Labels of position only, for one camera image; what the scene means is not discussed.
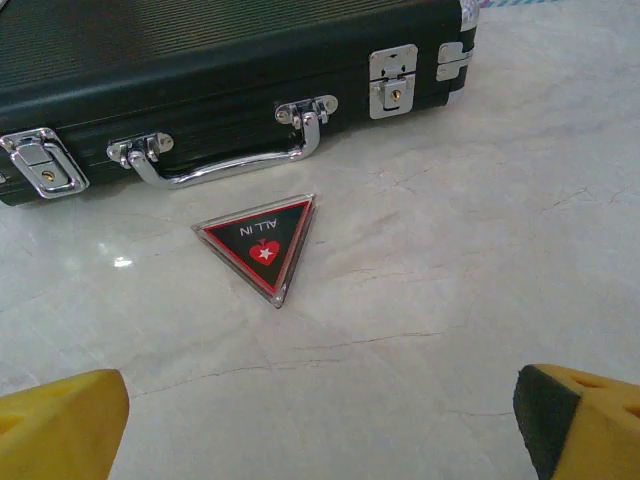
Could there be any triangular all-in poker token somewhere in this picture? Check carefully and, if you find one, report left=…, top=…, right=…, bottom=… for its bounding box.
left=190, top=192, right=320, bottom=311

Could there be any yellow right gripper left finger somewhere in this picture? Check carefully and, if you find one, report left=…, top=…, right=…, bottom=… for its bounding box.
left=0, top=368, right=132, bottom=480

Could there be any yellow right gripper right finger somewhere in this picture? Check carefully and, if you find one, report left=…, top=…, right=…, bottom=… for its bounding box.
left=512, top=363, right=640, bottom=480

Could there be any black ribbed carrying case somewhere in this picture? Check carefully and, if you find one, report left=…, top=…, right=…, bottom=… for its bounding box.
left=0, top=0, right=482, bottom=209

